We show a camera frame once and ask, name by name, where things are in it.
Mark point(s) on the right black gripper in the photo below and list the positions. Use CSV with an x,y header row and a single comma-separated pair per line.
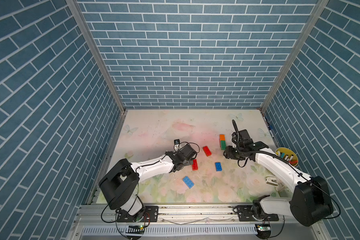
x,y
227,153

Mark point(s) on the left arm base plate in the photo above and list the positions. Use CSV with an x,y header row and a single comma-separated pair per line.
x,y
146,213

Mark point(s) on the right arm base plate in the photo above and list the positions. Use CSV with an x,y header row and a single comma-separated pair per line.
x,y
249,213

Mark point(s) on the long green lego brick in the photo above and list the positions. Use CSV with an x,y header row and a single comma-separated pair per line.
x,y
223,145

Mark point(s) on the red lego brick vertical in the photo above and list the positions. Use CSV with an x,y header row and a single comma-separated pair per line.
x,y
195,165

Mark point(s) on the yellow cup with markers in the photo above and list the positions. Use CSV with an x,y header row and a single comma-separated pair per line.
x,y
288,155

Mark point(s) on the small blue lego brick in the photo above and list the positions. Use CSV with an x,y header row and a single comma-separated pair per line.
x,y
218,166

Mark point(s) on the red lego brick horizontal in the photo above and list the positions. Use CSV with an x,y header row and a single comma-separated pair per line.
x,y
207,151

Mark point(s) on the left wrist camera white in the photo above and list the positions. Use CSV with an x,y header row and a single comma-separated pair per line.
x,y
176,144

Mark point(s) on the white clip on table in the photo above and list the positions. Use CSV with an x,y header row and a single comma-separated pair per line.
x,y
272,181

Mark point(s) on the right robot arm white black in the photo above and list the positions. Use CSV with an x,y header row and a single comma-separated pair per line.
x,y
310,201

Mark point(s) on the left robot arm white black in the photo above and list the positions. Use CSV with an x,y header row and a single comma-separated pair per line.
x,y
120,185

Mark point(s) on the aluminium front rail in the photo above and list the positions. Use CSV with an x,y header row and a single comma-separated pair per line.
x,y
177,214

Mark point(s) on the long blue lego brick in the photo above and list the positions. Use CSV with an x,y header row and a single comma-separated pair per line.
x,y
189,183

